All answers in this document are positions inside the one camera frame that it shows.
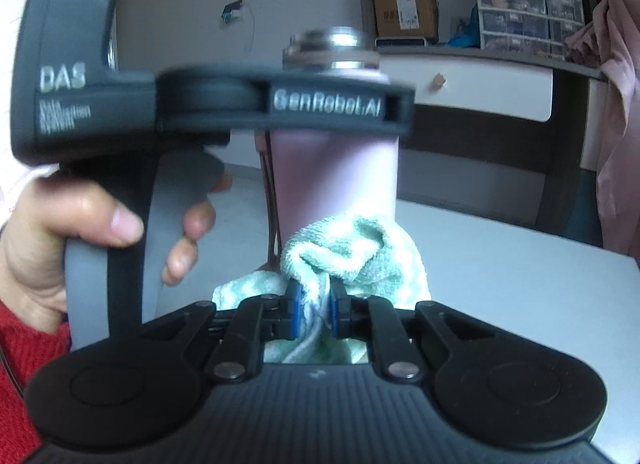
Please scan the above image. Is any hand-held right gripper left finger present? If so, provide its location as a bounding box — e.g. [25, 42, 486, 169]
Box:
[140, 279, 304, 385]

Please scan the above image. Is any pink curtain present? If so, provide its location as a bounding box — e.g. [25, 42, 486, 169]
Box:
[564, 0, 640, 263]

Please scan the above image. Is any white desk drawer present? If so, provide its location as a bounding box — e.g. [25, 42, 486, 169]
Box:
[379, 55, 554, 123]

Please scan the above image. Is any person's left hand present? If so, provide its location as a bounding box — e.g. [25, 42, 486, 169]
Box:
[0, 171, 232, 326]

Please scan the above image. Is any grey desk shelving unit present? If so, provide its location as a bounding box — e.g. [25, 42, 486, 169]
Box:
[356, 0, 617, 247]

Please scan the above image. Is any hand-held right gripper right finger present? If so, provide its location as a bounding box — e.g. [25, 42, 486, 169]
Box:
[329, 277, 502, 383]

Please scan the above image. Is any light green towel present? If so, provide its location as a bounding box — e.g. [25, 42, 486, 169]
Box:
[212, 211, 429, 366]

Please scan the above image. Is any clear plastic drawer organizer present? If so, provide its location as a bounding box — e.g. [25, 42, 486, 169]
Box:
[471, 0, 587, 59]

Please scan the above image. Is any blue plastic bag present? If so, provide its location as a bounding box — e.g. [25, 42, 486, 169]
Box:
[446, 4, 482, 48]

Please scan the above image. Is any pink insulated bottle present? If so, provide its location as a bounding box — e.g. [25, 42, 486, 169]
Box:
[254, 29, 402, 290]

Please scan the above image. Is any person's left forearm red sleeve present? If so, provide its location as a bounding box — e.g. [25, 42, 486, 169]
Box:
[0, 301, 72, 464]

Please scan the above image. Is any small wall fixture with wire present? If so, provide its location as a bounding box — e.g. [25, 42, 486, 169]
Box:
[219, 0, 257, 53]

